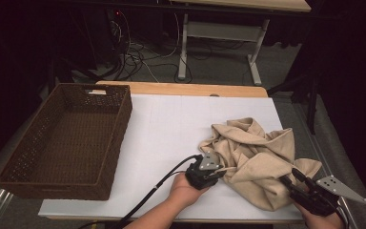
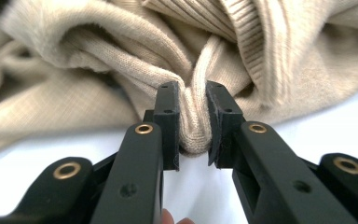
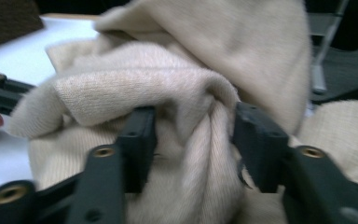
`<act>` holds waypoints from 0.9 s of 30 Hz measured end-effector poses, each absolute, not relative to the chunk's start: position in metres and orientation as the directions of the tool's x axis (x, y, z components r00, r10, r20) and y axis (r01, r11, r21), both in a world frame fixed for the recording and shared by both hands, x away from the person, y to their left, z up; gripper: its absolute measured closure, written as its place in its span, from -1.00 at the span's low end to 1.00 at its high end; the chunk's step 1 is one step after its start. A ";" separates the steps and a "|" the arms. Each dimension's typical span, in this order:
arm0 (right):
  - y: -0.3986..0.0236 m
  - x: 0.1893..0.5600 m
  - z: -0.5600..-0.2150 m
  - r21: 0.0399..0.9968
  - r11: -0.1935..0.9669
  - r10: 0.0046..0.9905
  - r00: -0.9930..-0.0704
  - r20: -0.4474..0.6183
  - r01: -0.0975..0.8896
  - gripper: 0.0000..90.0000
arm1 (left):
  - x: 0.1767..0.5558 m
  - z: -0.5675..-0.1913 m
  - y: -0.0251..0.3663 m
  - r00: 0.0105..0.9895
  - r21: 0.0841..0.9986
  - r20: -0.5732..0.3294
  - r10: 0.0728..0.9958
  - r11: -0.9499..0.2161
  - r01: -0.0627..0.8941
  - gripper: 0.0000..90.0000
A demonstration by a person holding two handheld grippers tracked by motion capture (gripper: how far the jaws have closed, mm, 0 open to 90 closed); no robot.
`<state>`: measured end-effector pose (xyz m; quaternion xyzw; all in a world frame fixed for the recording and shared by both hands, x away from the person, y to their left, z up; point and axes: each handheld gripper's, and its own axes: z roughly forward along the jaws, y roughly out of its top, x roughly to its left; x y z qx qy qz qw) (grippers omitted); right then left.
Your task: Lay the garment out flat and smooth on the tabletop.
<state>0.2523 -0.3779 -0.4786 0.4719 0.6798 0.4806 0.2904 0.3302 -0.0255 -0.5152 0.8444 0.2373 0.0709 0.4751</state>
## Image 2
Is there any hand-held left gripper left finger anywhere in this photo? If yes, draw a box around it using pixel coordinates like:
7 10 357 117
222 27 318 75
89 81 181 224

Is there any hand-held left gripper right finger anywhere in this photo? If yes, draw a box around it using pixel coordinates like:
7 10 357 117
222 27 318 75
205 80 358 224

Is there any beige knit sweater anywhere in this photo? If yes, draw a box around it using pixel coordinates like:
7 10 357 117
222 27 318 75
0 0 358 157

